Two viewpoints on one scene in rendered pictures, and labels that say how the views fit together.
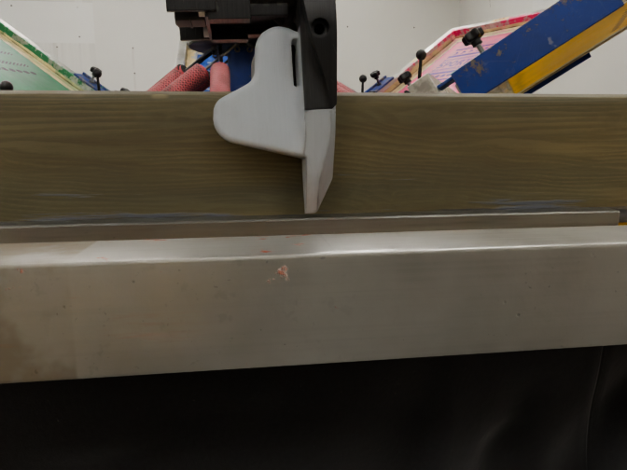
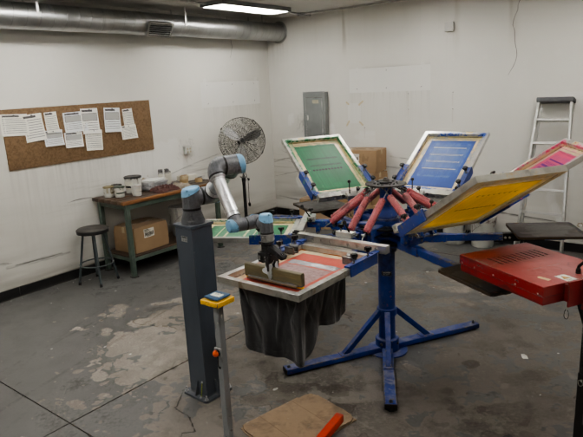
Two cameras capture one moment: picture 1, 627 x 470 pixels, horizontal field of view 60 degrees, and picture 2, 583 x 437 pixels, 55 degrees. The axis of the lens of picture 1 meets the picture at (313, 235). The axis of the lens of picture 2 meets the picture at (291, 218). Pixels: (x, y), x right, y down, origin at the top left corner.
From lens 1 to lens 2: 293 cm
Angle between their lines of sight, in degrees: 46
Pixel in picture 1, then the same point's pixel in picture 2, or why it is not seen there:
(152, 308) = (247, 286)
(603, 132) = (295, 277)
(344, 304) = (256, 288)
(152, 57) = (465, 97)
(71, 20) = (417, 76)
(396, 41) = not seen: outside the picture
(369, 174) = (276, 277)
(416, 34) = not seen: outside the picture
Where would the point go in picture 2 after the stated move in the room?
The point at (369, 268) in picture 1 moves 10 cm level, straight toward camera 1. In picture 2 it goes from (257, 286) to (241, 291)
